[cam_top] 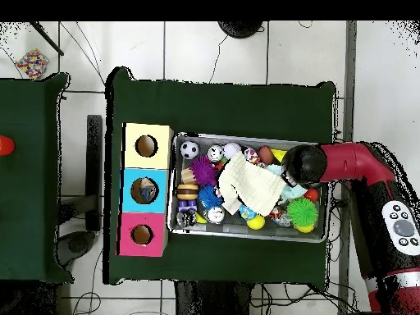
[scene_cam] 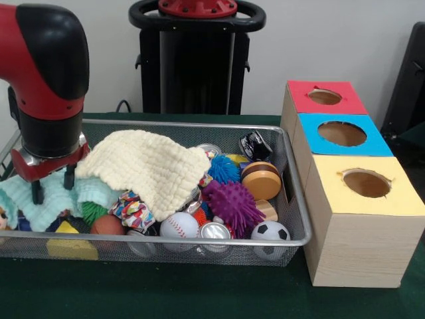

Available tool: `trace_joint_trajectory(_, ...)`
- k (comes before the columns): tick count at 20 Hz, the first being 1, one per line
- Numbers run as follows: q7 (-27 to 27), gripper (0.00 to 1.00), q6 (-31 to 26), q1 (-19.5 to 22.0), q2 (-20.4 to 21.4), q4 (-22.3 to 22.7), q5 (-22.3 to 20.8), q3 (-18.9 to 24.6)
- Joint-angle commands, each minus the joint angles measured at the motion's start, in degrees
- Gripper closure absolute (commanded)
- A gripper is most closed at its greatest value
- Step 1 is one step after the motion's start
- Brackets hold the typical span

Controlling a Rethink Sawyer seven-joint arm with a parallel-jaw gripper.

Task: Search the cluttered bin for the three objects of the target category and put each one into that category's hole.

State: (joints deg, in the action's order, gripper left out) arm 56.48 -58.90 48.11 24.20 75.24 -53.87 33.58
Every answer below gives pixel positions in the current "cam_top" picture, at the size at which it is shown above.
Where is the clear blue packet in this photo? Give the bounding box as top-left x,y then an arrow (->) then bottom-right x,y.
136,186 -> 155,203

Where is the red round disc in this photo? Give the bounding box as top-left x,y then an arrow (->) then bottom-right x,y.
0,135 -> 16,157

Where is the dark green side table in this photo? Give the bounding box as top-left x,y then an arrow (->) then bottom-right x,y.
0,73 -> 72,283

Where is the shallow clear mesh bin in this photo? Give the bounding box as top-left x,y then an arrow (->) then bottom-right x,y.
167,133 -> 332,244

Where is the brown wooden yo-yo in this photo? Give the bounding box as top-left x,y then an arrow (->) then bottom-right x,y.
176,183 -> 199,201

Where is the wooden box with three holes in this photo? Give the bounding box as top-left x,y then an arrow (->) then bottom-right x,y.
117,122 -> 175,257

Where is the dark green table cloth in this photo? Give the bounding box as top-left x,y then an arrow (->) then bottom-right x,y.
104,65 -> 337,293

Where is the purple spiky ball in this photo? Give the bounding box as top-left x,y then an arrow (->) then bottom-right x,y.
189,156 -> 219,188

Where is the green spiky rubber ball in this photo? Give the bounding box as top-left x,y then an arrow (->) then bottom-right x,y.
287,196 -> 320,228

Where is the black upright panel stand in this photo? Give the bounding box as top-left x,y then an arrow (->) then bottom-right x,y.
56,114 -> 105,267

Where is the blue spiky ball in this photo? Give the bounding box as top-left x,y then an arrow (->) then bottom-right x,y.
199,185 -> 224,210

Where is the multicoloured speckled toy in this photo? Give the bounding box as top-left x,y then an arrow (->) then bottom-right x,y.
14,48 -> 50,80

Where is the small soccer ball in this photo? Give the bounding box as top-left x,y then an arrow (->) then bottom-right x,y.
180,140 -> 200,161

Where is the brown rubber ball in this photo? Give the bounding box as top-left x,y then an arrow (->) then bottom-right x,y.
257,145 -> 275,165

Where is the mint green waffle cloth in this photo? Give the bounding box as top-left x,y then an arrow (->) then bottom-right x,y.
265,163 -> 309,202

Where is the black round floor base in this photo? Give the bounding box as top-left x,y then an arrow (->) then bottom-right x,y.
217,21 -> 265,39

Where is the yellow ball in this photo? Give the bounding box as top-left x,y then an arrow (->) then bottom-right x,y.
247,213 -> 267,231

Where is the cream yellow waffle cloth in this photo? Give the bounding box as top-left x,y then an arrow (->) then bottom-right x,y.
217,153 -> 287,217

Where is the small baseball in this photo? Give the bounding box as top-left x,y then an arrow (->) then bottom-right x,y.
223,141 -> 243,159

